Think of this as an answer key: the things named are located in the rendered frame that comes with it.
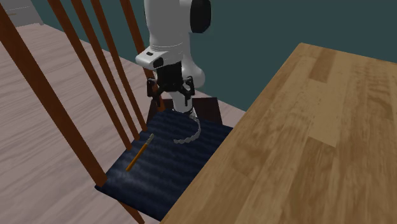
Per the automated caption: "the grey cabinet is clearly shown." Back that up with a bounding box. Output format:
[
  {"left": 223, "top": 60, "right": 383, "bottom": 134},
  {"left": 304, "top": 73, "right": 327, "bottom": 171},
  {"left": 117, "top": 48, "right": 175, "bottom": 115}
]
[{"left": 0, "top": 0, "right": 45, "bottom": 29}]

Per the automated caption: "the orange pencil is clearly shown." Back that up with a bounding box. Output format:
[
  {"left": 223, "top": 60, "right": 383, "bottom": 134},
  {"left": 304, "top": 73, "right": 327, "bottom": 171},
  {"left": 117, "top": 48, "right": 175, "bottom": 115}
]
[{"left": 125, "top": 133, "right": 155, "bottom": 172}]

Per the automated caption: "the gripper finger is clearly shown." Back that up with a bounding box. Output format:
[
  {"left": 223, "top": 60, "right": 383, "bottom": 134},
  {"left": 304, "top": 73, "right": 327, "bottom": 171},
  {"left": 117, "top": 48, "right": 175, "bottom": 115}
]
[
  {"left": 181, "top": 76, "right": 196, "bottom": 106},
  {"left": 146, "top": 77, "right": 162, "bottom": 101}
]

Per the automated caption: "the wooden chair with blue cushion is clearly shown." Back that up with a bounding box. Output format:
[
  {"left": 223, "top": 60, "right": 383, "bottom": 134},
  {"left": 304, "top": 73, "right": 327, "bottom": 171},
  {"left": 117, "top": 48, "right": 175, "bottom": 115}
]
[{"left": 0, "top": 0, "right": 234, "bottom": 224}]

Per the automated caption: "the silver chain bracelet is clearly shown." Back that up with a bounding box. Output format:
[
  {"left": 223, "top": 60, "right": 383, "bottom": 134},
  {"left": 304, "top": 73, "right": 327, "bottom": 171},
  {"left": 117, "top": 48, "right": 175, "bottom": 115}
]
[{"left": 172, "top": 112, "right": 202, "bottom": 145}]

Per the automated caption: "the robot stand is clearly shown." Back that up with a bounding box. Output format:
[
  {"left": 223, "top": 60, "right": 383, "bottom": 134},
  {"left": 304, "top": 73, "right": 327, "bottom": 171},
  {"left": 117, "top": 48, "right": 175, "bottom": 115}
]
[{"left": 146, "top": 97, "right": 224, "bottom": 127}]

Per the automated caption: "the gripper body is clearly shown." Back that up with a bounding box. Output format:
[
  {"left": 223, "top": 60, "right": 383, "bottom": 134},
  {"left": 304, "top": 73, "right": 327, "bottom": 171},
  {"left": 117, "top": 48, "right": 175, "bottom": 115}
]
[{"left": 155, "top": 61, "right": 185, "bottom": 93}]

